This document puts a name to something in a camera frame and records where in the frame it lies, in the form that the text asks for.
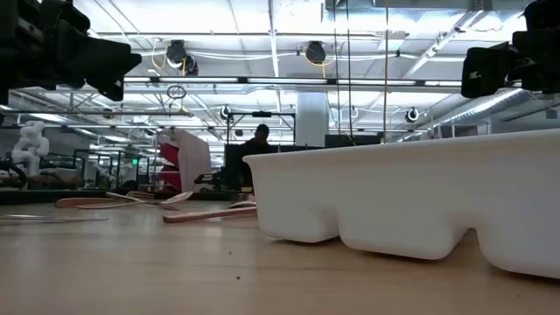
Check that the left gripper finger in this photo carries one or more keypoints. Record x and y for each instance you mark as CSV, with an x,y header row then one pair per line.
x,y
109,89
109,61

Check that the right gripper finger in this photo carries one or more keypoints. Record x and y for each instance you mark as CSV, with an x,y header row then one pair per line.
x,y
485,70

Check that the copper knife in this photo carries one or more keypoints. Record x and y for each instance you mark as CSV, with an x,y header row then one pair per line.
x,y
127,197
205,215

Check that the wooden fork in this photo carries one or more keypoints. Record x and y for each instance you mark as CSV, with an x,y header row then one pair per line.
x,y
83,202

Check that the copper spoon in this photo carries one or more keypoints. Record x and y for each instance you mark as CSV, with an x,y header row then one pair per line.
x,y
181,197

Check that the grey metal bar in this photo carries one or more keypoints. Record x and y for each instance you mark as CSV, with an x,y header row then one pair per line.
x,y
87,112

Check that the red and white panel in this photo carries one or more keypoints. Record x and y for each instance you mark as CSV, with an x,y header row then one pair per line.
x,y
192,162

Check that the black monitor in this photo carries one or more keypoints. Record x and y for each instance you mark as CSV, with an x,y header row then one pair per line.
x,y
350,141
234,166

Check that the white cutlery tray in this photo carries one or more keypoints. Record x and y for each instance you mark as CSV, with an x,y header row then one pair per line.
x,y
394,197

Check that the person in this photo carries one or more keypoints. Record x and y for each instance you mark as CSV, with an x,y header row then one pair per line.
x,y
258,149

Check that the white pillar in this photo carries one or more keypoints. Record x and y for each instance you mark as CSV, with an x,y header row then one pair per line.
x,y
312,122

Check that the silver ceiling duct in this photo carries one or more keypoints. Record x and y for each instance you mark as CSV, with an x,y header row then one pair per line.
x,y
481,109

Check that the black stand frame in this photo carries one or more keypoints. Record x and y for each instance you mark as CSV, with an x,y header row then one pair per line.
x,y
261,114

